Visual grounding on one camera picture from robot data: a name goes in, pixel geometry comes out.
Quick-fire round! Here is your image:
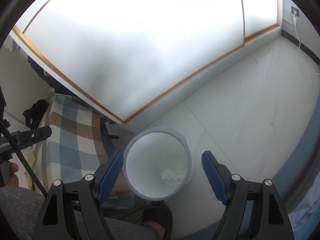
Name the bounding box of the white round trash bin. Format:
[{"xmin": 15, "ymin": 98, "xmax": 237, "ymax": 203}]
[{"xmin": 123, "ymin": 126, "xmax": 194, "ymax": 201}]

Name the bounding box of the person's left hand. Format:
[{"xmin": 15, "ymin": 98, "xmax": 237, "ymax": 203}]
[{"xmin": 5, "ymin": 163, "xmax": 19, "ymax": 186}]

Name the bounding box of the black backpack on floor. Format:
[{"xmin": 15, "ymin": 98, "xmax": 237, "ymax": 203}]
[{"xmin": 22, "ymin": 99, "xmax": 49, "ymax": 129}]

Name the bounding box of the plaid checkered tablecloth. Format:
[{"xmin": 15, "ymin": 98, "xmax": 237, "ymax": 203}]
[{"xmin": 28, "ymin": 94, "xmax": 117, "ymax": 190}]

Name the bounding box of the crumpled white tissue in bin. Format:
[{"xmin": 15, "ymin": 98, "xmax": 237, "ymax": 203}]
[{"xmin": 160, "ymin": 168, "xmax": 186, "ymax": 181}]

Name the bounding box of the black slipper on foot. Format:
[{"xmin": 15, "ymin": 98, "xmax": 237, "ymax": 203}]
[{"xmin": 142, "ymin": 202, "xmax": 173, "ymax": 239}]

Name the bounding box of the white sliding wardrobe door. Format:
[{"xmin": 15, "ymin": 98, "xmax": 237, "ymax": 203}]
[{"xmin": 10, "ymin": 0, "xmax": 282, "ymax": 133}]

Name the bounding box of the white charger cable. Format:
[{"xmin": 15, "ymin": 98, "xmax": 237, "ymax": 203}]
[{"xmin": 291, "ymin": 15, "xmax": 320, "ymax": 77}]

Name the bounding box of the black wall socket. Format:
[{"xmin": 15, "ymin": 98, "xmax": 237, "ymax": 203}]
[{"xmin": 291, "ymin": 6, "xmax": 300, "ymax": 17}]

